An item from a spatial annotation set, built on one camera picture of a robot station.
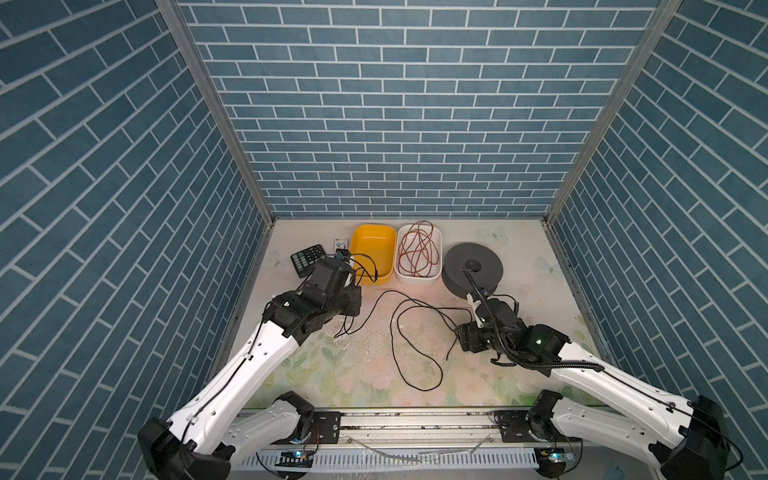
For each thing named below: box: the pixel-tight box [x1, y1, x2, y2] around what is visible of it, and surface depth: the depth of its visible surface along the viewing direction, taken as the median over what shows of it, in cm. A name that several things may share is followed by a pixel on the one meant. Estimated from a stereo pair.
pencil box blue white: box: [334, 238, 349, 253], surface depth 114 cm
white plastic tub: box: [394, 224, 443, 285], surface depth 110 cm
